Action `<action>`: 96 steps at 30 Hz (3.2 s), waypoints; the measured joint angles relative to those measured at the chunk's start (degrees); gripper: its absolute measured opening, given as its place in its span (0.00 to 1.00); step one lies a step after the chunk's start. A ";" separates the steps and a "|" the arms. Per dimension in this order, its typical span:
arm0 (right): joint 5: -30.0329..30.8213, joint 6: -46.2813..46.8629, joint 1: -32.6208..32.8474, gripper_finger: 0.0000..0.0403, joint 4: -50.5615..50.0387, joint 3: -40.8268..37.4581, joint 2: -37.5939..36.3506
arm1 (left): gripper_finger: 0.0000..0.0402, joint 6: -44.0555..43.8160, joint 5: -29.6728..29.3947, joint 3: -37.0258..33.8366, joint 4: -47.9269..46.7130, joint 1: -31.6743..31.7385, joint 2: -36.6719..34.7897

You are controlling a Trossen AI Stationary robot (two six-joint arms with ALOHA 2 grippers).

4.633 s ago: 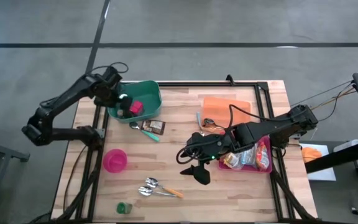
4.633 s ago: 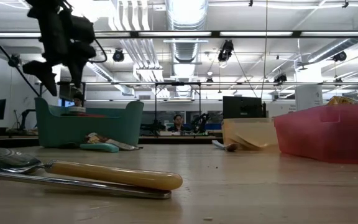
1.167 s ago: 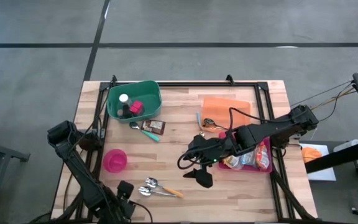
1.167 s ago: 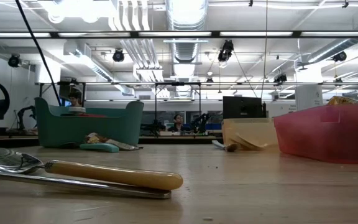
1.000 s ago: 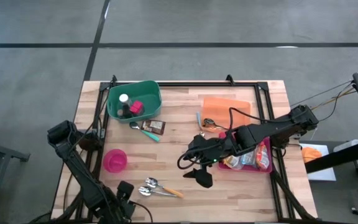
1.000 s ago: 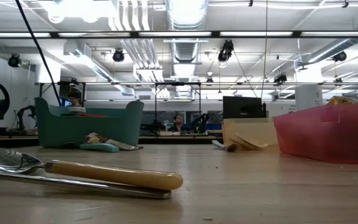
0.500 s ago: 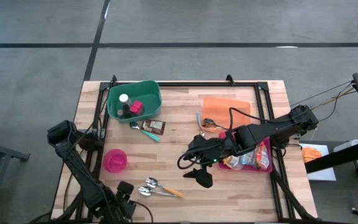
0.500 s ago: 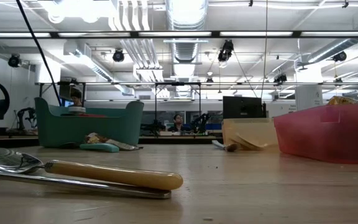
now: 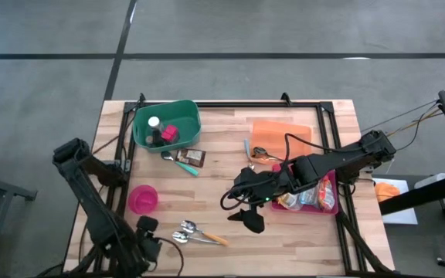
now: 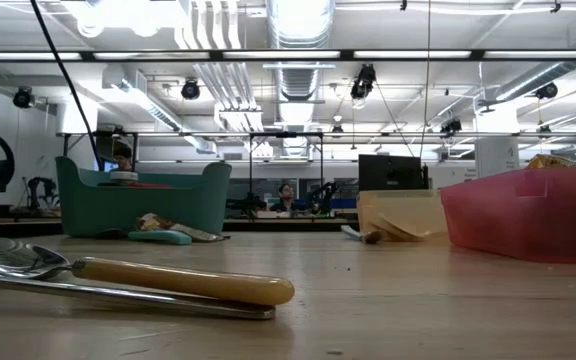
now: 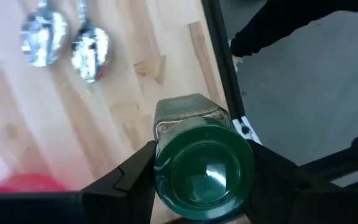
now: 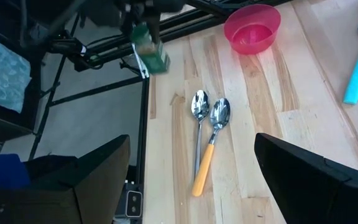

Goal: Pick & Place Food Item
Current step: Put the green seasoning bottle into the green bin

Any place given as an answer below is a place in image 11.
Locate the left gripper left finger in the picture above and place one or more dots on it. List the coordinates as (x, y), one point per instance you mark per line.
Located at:
(57, 208)

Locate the small green cup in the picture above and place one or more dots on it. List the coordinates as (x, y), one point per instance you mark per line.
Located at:
(204, 174)

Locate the black aluminium table frame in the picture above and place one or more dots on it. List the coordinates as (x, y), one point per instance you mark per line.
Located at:
(220, 37)

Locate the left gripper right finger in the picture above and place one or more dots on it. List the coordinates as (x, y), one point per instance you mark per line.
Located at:
(306, 208)

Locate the pink plastic bowl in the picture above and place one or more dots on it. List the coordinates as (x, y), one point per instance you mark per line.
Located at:
(26, 183)

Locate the all-metal spoon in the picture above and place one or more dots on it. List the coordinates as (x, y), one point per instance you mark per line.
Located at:
(90, 53)

